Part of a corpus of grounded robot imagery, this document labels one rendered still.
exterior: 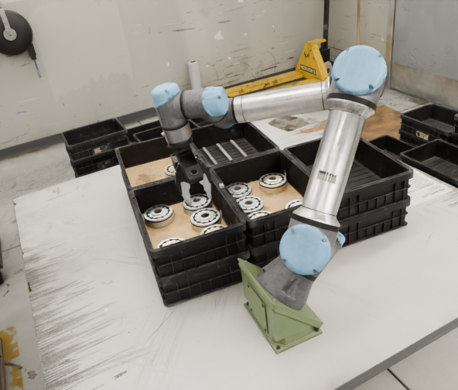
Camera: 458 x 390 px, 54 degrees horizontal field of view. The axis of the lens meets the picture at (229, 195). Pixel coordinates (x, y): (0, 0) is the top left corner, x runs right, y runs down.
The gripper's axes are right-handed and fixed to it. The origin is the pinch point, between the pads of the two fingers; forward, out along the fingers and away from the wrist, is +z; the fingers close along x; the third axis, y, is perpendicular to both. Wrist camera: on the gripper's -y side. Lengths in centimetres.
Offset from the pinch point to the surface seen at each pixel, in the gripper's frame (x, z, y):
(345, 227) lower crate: -43, 25, -9
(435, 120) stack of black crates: -185, 83, 114
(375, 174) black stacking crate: -68, 25, 10
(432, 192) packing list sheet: -90, 40, 5
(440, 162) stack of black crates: -148, 78, 67
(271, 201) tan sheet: -26.4, 20.1, 12.7
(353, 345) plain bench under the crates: -22, 32, -44
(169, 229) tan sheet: 10.8, 16.2, 14.4
